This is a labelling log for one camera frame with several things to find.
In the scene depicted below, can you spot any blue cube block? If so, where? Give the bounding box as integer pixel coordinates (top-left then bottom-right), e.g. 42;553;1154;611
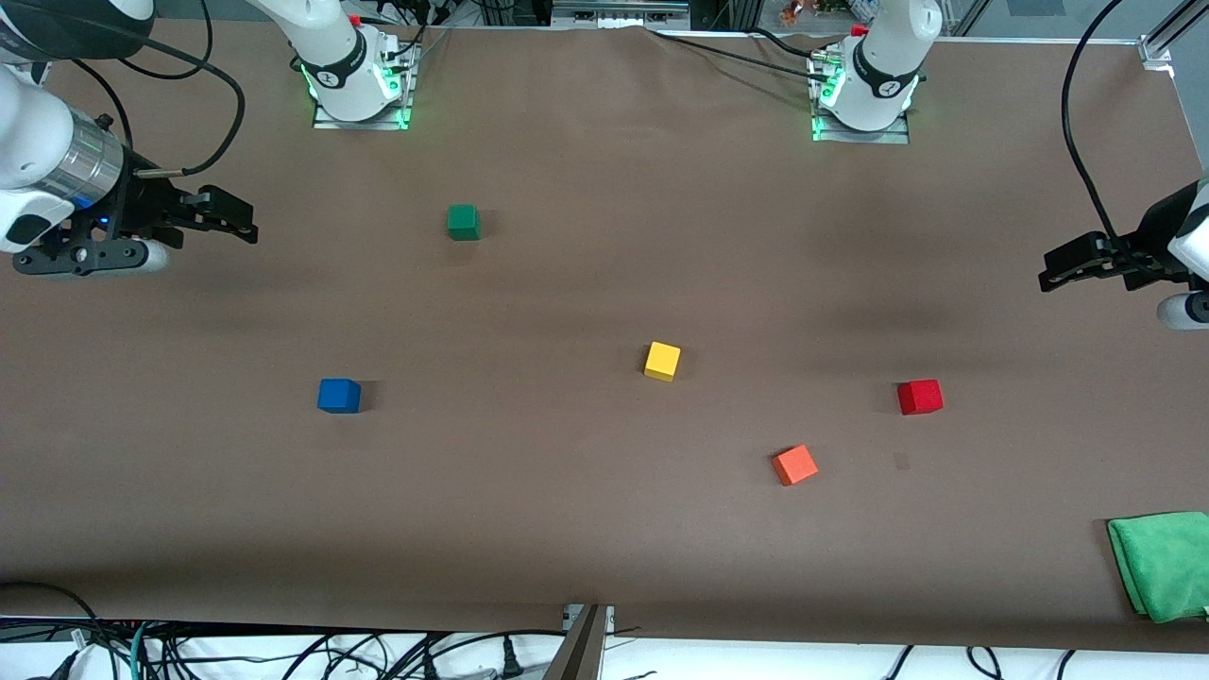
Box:
316;378;363;415

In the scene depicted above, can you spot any red cube block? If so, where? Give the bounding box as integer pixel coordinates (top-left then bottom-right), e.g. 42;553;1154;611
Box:
896;379;945;417

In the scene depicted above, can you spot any green microfibre cloth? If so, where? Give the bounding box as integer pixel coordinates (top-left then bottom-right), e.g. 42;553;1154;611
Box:
1106;511;1209;624

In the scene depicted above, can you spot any orange cube block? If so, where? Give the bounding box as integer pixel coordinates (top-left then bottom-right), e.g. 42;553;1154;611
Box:
771;443;820;488

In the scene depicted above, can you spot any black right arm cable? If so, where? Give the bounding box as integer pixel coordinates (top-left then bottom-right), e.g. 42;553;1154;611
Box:
0;0;248;179

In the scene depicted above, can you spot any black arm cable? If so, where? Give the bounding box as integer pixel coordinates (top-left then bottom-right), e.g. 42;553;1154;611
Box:
0;0;248;179
1061;0;1130;248

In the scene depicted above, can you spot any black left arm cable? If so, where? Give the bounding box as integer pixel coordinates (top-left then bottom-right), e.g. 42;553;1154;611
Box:
1061;0;1130;248

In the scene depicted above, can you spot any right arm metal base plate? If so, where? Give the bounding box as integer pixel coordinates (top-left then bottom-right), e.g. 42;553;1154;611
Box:
311;36;417;132

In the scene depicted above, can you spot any aluminium frame corner profile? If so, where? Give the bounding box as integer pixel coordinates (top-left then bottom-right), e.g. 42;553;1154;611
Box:
1136;0;1209;69

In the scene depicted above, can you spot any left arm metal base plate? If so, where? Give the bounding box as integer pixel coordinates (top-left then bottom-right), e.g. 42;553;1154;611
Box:
809;49;913;145

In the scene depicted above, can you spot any black cable across table edge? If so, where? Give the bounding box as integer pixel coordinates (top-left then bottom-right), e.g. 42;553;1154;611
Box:
647;26;837;84

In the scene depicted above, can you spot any black looped floor cable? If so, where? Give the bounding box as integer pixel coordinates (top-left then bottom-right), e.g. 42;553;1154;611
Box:
0;581;100;653

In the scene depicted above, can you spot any grey metal rail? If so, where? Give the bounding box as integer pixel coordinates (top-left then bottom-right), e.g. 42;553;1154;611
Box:
552;0;692;27

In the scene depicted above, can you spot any black cable with plug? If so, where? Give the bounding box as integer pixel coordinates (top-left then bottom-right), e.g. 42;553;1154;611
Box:
416;631;526;680

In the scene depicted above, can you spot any metal table edge bracket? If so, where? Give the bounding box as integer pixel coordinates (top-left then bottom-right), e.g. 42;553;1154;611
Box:
543;603;617;680

